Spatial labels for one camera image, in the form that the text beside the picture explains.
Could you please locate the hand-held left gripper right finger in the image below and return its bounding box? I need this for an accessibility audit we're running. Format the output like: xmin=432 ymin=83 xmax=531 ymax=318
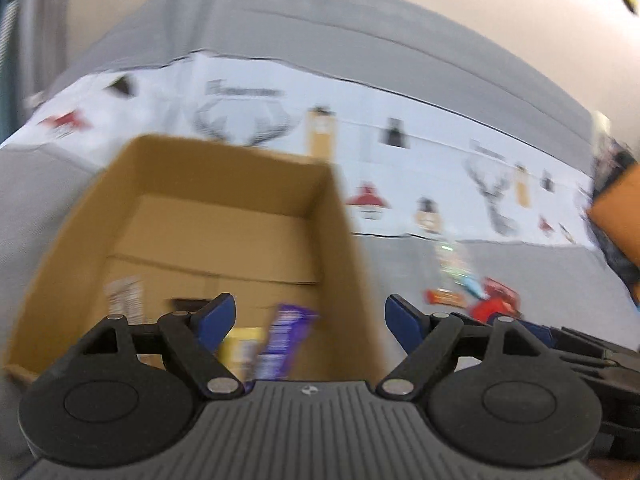
xmin=376 ymin=294 xmax=561 ymax=401

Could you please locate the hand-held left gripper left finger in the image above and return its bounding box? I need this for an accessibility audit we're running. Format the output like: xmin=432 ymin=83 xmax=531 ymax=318
xmin=60 ymin=292 xmax=240 ymax=400

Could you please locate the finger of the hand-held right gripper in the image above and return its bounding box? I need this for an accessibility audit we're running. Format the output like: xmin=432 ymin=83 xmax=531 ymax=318
xmin=492 ymin=312 xmax=640 ymax=361
xmin=562 ymin=355 xmax=640 ymax=386

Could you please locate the purple snack packet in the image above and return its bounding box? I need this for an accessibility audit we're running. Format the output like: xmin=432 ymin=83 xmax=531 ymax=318
xmin=252 ymin=304 xmax=321 ymax=381

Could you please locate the brown cardboard box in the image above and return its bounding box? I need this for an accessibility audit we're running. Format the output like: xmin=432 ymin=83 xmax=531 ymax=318
xmin=2 ymin=134 xmax=396 ymax=386

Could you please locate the yellow snack packet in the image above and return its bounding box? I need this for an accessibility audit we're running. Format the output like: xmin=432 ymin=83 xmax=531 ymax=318
xmin=220 ymin=327 xmax=266 ymax=382

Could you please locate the orange snack bar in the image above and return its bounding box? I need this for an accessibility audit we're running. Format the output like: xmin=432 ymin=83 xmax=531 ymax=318
xmin=425 ymin=289 xmax=467 ymax=307

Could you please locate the red snack packet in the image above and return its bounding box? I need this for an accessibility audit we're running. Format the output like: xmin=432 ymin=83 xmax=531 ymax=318
xmin=472 ymin=277 xmax=522 ymax=325

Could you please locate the green clear snack packet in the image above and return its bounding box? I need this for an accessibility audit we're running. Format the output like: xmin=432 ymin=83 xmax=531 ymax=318
xmin=439 ymin=241 xmax=472 ymax=287

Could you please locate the orange and dark bag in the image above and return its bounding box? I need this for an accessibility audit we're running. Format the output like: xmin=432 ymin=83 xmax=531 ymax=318
xmin=585 ymin=110 xmax=640 ymax=306

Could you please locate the white printed blanket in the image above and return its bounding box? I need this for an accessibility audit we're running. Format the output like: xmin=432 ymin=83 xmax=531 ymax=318
xmin=30 ymin=50 xmax=601 ymax=252

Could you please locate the grey curtain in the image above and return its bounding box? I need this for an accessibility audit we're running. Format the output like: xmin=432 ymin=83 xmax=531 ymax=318
xmin=0 ymin=0 xmax=70 ymax=141

